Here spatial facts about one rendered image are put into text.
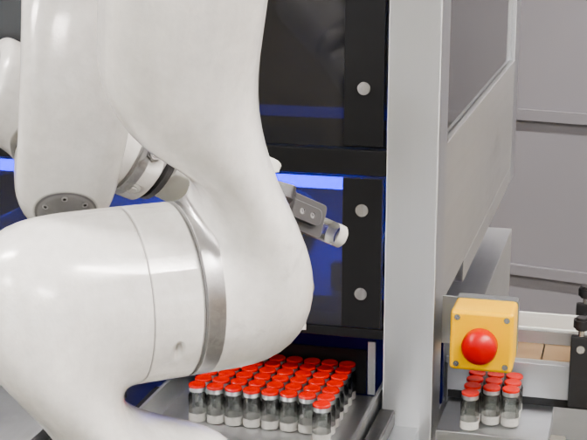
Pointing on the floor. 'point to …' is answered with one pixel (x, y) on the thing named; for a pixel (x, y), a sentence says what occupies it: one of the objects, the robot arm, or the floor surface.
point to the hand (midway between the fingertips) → (295, 216)
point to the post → (415, 210)
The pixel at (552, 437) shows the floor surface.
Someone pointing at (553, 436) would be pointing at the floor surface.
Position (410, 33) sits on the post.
